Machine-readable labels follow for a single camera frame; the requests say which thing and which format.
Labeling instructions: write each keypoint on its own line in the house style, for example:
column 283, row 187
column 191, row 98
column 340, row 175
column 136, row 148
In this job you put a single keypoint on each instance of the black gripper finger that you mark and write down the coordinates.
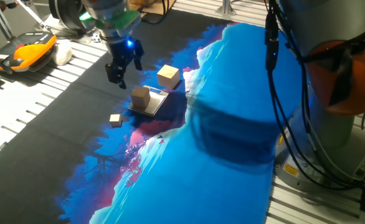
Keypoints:
column 115, row 73
column 138, row 53

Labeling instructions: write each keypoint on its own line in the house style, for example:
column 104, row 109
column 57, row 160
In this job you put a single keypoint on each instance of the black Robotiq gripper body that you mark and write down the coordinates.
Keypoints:
column 121, row 51

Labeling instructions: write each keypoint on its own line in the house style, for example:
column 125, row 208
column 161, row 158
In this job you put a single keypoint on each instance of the medium wooden cube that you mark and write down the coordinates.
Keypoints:
column 140, row 97

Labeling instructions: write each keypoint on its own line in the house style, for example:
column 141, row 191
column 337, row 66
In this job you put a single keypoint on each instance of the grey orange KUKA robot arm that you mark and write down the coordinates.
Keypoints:
column 325, row 25

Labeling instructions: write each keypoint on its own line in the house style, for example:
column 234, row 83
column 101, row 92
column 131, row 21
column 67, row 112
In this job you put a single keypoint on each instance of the small white spotted object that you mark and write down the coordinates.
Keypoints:
column 96, row 38

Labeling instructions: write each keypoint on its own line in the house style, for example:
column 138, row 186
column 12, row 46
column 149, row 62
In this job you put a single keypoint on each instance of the silver flat kitchen scale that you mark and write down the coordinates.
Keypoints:
column 156, row 102

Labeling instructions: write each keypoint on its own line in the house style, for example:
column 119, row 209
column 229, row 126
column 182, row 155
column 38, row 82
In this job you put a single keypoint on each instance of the white rounded object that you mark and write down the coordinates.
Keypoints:
column 62, row 53

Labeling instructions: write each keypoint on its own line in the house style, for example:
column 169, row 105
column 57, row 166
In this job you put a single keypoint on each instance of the large wooden cube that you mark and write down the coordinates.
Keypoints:
column 168, row 76

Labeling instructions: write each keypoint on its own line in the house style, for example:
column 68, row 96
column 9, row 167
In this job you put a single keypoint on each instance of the small wooden cube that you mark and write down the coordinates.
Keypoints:
column 116, row 120

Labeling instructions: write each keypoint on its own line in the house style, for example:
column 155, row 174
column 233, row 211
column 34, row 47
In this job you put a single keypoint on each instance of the brown cardboard box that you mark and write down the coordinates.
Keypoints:
column 153, row 6

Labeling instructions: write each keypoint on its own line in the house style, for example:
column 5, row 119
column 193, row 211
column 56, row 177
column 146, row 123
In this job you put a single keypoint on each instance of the black round fan housing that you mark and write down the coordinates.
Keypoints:
column 65, row 14

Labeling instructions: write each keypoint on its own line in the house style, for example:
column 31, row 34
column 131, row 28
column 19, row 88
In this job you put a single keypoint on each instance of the orange black teach pendant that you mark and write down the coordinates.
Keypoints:
column 26, row 53

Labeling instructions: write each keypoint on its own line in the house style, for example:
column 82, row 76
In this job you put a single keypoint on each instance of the thin metal strut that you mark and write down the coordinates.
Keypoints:
column 34, row 15

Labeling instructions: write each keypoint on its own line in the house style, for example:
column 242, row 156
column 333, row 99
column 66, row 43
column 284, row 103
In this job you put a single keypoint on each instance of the blue black landscape print mat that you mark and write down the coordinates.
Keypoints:
column 201, row 171

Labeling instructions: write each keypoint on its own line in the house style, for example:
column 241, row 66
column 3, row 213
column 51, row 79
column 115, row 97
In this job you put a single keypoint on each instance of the grey aluminium post foot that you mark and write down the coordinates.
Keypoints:
column 226, row 8

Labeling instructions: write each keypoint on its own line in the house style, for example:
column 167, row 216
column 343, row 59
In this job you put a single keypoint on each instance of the grey aluminium frame post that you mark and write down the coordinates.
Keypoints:
column 0, row 20

